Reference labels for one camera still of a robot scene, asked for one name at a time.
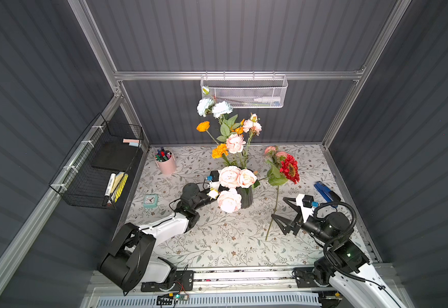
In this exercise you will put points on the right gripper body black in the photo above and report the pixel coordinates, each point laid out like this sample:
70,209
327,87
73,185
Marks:
295,219

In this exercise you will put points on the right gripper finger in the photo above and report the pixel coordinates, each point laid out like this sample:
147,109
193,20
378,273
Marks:
292,204
286,225

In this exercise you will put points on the pale pink peony cluster stem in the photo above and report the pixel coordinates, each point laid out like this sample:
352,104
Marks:
229,200

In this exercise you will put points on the pink peony stem with bud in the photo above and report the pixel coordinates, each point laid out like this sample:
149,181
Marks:
277,175

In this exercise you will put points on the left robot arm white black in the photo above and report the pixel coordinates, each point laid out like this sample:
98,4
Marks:
129,260

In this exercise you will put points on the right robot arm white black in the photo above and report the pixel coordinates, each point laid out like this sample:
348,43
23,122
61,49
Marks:
343,264

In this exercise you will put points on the dark glass ribbed vase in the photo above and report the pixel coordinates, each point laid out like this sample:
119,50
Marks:
247,197

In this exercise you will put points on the blue stapler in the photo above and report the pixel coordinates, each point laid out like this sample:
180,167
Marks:
328,194

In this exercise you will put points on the red gerbera flower stem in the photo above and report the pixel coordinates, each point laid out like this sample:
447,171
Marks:
292,168

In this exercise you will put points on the floral table mat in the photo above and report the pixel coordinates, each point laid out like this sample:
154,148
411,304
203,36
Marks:
248,237

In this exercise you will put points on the orange flower stem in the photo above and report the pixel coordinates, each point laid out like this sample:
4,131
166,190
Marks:
212,140

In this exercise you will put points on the small teal clock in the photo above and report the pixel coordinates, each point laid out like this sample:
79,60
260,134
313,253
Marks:
150,201

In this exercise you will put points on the pink pen cup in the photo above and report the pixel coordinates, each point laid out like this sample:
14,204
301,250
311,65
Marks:
165,160

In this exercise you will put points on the yellow highlighter in basket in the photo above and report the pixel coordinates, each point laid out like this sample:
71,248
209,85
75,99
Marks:
118,186

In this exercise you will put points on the small pink flower spray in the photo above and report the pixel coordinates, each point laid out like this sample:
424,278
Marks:
249,128

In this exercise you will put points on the light blue flower stem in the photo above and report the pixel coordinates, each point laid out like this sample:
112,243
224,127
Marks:
211,106

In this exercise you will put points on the white marker in mesh basket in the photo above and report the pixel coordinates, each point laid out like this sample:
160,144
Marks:
269,101

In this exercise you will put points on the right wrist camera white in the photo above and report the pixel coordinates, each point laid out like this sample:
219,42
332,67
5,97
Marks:
307,205

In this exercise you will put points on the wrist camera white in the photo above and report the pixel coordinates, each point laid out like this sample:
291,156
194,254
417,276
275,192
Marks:
213,180
307,205

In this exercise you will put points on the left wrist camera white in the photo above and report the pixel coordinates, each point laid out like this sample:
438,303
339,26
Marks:
213,180

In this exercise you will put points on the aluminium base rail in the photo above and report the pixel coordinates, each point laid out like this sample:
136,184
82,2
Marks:
238,279

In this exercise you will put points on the black wire wall basket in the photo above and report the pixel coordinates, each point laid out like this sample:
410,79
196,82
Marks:
108,147

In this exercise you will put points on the white mesh wall basket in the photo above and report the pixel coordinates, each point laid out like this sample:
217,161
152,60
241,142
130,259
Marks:
240,89

